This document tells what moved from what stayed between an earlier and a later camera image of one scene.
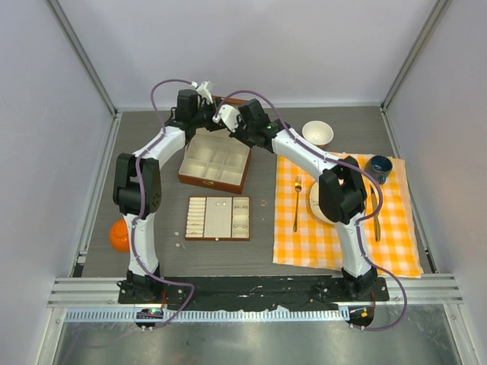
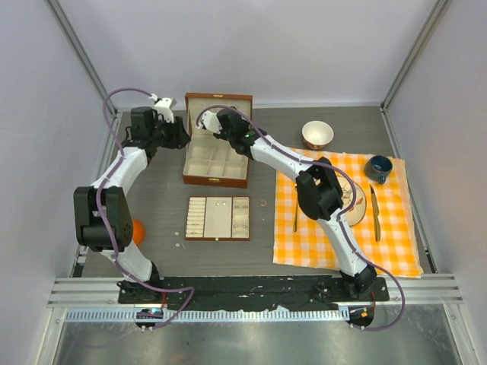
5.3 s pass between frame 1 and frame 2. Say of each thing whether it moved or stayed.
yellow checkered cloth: stayed
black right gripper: moved
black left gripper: moved
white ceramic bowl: stayed
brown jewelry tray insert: stayed
